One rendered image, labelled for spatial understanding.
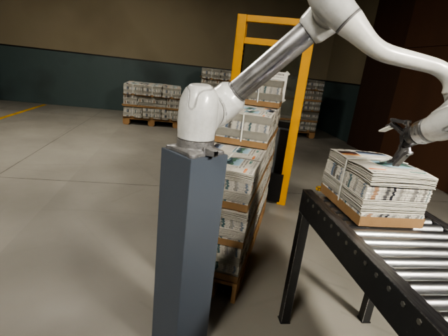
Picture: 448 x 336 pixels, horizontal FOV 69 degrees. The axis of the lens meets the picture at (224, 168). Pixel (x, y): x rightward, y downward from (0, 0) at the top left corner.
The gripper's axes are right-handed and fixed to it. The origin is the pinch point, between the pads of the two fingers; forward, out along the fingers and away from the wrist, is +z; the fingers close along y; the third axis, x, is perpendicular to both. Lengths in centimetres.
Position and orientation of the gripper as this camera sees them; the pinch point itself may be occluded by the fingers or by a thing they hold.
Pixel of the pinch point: (383, 145)
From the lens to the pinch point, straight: 155.3
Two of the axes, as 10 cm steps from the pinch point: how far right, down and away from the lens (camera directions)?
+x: 9.9, 0.7, 1.5
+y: -0.4, 9.9, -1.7
